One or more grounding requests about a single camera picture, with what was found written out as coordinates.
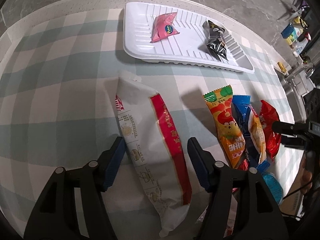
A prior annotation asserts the white red noodle bag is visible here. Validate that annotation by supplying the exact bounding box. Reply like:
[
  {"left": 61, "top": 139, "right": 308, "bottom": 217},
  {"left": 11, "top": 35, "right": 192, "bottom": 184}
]
[{"left": 115, "top": 71, "right": 192, "bottom": 237}]

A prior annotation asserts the teal round packet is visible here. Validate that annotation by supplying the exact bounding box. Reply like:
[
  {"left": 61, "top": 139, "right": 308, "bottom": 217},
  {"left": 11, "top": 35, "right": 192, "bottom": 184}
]
[{"left": 262, "top": 172, "right": 284, "bottom": 205}]

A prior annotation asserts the checkered tablecloth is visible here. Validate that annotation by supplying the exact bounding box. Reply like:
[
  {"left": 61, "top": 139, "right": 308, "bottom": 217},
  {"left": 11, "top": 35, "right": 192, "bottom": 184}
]
[{"left": 1, "top": 0, "right": 294, "bottom": 235}]

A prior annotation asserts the pink snack packet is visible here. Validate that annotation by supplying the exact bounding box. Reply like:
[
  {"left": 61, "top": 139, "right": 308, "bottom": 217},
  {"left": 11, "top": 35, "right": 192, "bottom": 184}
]
[{"left": 151, "top": 12, "right": 179, "bottom": 43}]

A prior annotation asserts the black snack packet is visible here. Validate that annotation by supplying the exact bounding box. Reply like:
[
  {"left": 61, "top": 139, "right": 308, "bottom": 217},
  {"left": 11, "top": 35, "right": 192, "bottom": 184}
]
[{"left": 204, "top": 20, "right": 227, "bottom": 61}]

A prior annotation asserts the person's right hand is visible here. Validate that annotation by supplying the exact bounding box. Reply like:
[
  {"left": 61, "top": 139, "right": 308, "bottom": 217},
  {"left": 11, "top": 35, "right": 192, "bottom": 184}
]
[{"left": 300, "top": 158, "right": 312, "bottom": 195}]

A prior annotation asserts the white spray bottle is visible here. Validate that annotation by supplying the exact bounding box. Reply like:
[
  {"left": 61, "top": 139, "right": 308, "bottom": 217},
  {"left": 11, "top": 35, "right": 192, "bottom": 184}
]
[{"left": 293, "top": 32, "right": 311, "bottom": 57}]

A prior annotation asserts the red snack packet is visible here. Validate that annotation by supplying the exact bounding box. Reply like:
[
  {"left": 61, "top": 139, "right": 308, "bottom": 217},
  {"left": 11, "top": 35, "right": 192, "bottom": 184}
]
[{"left": 259, "top": 100, "right": 281, "bottom": 159}]

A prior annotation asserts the chrome faucet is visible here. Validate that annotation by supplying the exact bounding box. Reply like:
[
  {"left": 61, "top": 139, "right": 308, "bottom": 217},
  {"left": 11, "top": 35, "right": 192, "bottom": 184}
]
[{"left": 285, "top": 63, "right": 315, "bottom": 86}]

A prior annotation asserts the blue sponge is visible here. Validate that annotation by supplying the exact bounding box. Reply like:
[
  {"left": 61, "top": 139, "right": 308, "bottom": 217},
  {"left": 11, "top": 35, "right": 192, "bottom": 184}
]
[{"left": 281, "top": 23, "right": 295, "bottom": 39}]

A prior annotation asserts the blue snack packet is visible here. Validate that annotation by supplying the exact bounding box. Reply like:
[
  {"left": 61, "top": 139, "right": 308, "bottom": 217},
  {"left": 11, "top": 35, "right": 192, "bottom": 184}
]
[{"left": 232, "top": 95, "right": 270, "bottom": 173}]

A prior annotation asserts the yellow sponge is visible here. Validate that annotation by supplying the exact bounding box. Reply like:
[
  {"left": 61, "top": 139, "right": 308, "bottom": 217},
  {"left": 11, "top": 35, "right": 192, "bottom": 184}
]
[{"left": 277, "top": 62, "right": 287, "bottom": 75}]

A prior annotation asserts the white plastic tray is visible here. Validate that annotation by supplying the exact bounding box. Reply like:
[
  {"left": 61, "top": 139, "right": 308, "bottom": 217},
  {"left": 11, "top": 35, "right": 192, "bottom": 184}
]
[{"left": 123, "top": 2, "right": 254, "bottom": 73}]

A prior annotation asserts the orange green snack packet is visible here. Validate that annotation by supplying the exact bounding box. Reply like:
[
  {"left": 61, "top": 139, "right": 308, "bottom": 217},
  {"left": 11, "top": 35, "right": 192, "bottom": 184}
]
[{"left": 203, "top": 85, "right": 245, "bottom": 168}]

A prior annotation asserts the stainless sink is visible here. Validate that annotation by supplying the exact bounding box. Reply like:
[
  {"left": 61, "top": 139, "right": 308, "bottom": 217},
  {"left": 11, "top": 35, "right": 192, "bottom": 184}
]
[{"left": 275, "top": 69, "right": 306, "bottom": 123}]

